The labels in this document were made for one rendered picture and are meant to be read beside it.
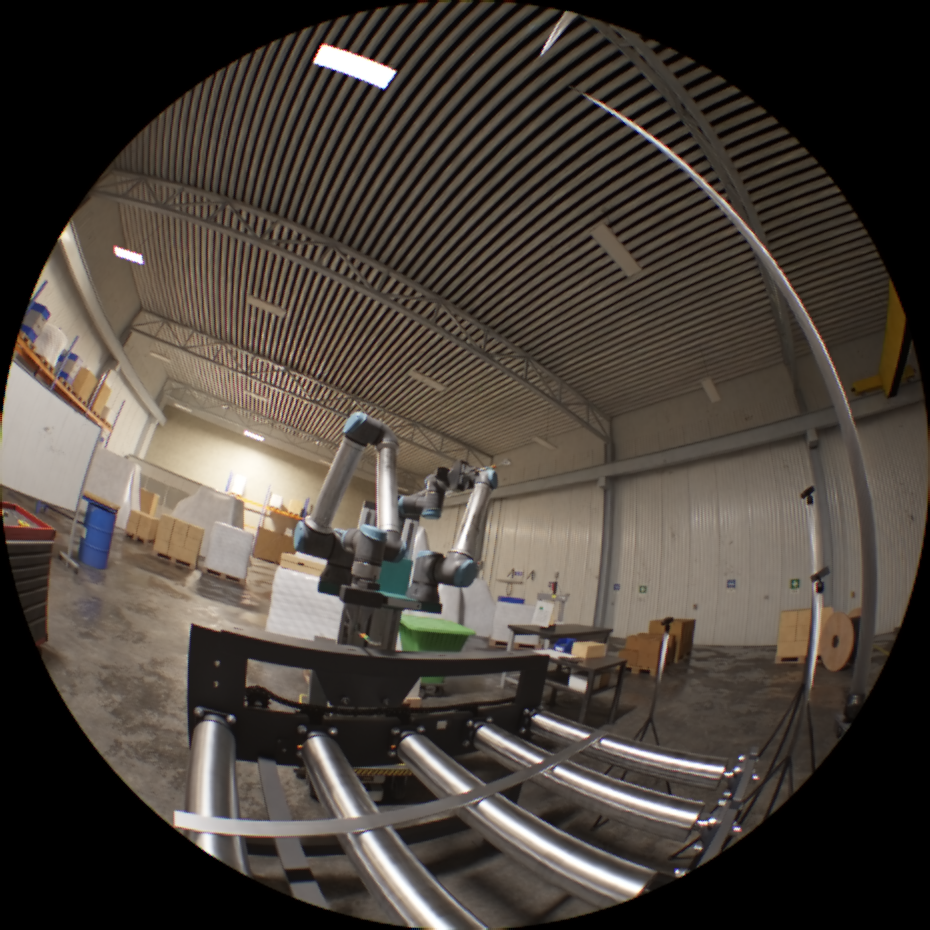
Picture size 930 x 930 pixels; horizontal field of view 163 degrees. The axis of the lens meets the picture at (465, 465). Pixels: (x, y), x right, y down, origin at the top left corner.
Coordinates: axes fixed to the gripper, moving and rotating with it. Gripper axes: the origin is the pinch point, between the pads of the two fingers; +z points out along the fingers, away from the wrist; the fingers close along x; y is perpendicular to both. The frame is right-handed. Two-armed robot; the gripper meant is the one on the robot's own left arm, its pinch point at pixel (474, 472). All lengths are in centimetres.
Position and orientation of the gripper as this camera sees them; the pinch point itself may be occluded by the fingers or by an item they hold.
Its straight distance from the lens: 132.2
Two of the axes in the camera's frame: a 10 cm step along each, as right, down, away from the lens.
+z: 5.8, -1.9, -7.9
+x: -1.6, 9.3, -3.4
